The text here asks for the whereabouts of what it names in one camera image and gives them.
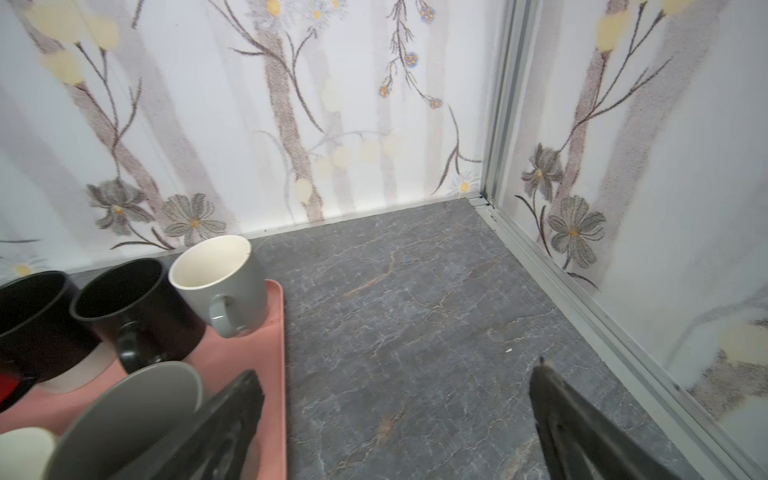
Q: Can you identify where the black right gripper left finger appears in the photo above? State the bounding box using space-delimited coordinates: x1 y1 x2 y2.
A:
110 368 266 480

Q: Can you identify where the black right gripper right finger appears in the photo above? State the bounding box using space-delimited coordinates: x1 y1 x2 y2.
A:
529 358 677 479

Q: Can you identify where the dark grey mug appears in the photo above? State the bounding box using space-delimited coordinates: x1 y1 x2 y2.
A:
44 361 208 479

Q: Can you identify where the black mug white rim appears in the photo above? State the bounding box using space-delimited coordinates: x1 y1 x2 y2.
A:
69 258 207 374

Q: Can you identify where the light grey mug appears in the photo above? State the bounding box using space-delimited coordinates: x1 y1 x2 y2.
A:
168 235 267 338

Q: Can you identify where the pink mug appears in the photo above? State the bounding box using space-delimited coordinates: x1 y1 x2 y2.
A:
0 427 58 480

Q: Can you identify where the black mug white base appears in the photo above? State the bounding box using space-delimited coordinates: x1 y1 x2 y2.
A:
1 271 116 394

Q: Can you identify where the red mug black handle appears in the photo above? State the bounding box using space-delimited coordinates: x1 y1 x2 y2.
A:
0 361 39 412

